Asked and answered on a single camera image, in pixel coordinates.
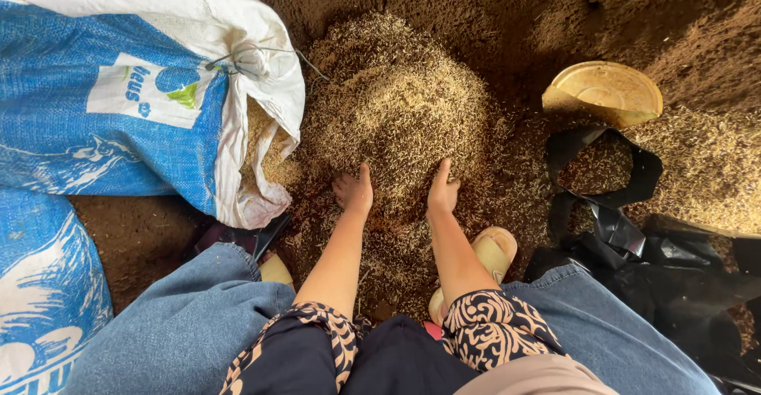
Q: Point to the dark plastic piece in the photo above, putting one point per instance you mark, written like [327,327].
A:
[238,239]

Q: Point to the person's patterned black top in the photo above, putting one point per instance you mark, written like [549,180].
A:
[404,353]

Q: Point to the beige plastic bowl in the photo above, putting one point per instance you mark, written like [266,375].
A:
[606,89]

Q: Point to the closed blue white woven sack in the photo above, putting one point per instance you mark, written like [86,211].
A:
[41,288]

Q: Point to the person's left hand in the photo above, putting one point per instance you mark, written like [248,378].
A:
[355,196]

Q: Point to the beige slipper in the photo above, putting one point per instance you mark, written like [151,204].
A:
[493,252]
[274,270]

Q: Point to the person's blue jeans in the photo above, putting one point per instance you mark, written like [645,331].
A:
[178,329]

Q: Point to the open blue white woven sack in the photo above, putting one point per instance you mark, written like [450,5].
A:
[119,104]

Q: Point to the flat heap of rice husks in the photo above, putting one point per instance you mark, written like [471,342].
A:
[707,163]

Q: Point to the person's right hand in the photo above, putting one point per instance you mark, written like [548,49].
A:
[442,196]

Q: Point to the black plastic bag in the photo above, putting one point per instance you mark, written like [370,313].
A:
[660,288]

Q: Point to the large heap of rice husks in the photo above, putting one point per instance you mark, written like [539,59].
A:
[392,104]

